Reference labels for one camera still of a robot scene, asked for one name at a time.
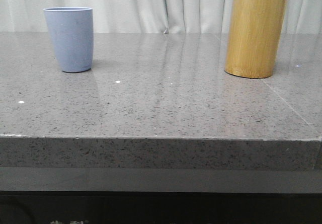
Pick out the blue plastic cup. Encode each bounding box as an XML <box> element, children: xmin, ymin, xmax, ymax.
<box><xmin>43</xmin><ymin>7</ymin><xmax>94</xmax><ymax>73</ymax></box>

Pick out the bamboo cylinder holder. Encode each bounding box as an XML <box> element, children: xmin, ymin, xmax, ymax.
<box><xmin>224</xmin><ymin>0</ymin><xmax>287</xmax><ymax>79</ymax></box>

